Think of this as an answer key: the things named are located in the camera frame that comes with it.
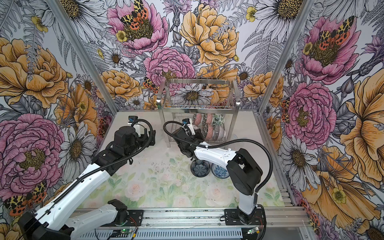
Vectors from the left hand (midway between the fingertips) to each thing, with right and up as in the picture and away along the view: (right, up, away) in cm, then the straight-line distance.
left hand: (145, 136), depth 76 cm
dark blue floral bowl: (+28, -20, +14) cm, 37 cm away
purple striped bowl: (+39, 0, +18) cm, 43 cm away
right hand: (+28, +1, +12) cm, 30 cm away
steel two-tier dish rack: (+36, +22, +47) cm, 63 cm away
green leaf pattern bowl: (+41, +10, +35) cm, 55 cm away
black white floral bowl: (+31, +6, +27) cm, 42 cm away
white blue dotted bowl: (+39, -22, +13) cm, 47 cm away
